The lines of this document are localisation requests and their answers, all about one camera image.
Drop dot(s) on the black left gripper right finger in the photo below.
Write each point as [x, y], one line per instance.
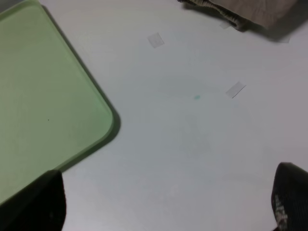
[289, 198]

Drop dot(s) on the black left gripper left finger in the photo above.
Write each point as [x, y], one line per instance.
[40, 206]

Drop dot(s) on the khaki shorts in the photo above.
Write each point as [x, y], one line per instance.
[240, 14]

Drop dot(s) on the green plastic tray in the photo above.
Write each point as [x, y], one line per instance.
[52, 112]

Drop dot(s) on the clear tape piece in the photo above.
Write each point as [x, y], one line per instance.
[155, 40]
[235, 89]

